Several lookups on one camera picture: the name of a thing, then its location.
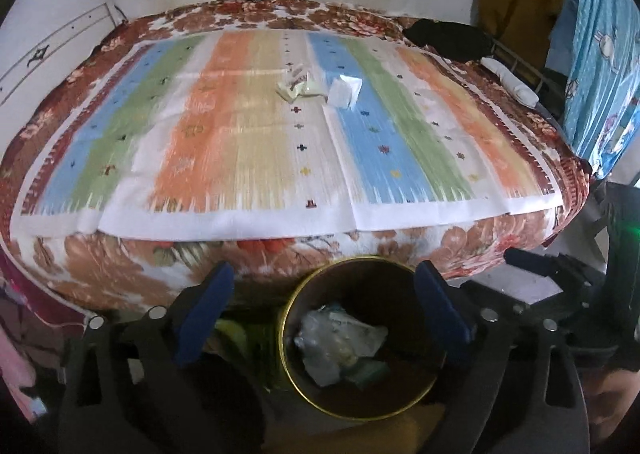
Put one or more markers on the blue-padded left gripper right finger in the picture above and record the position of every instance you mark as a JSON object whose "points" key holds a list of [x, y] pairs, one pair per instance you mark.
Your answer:
{"points": [[449, 314]]}

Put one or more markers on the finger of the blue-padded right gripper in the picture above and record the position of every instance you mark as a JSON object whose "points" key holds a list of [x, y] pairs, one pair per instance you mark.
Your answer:
{"points": [[543, 265]]}

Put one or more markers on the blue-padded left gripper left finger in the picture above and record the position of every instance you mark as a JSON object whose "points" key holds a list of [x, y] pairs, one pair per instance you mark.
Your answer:
{"points": [[196, 310]]}

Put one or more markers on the white printed plastic bag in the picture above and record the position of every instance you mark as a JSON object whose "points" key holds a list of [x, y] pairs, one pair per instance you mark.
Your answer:
{"points": [[332, 341]]}

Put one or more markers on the green white medicine box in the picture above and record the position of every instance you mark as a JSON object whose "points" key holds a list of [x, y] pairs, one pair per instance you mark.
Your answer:
{"points": [[366, 371]]}

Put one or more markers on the dark round trash bin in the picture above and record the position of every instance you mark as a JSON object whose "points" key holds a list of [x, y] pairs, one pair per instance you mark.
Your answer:
{"points": [[378, 292]]}

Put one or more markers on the person's right hand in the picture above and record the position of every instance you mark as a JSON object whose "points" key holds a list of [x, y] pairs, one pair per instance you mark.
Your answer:
{"points": [[609, 394]]}

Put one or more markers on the floral bed mattress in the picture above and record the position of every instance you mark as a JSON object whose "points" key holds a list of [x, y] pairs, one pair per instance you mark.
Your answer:
{"points": [[99, 272]]}

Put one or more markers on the blue patterned curtain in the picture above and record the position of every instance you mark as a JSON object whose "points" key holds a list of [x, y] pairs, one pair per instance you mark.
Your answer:
{"points": [[601, 114]]}

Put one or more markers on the striped colourful bed mat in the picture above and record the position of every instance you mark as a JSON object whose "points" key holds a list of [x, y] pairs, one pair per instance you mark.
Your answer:
{"points": [[187, 139]]}

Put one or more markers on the black cloth on bed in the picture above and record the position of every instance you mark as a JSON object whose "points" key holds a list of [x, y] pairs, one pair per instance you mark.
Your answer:
{"points": [[452, 40]]}

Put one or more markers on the white folded paper packet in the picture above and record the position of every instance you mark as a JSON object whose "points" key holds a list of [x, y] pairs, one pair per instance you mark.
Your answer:
{"points": [[344, 92]]}

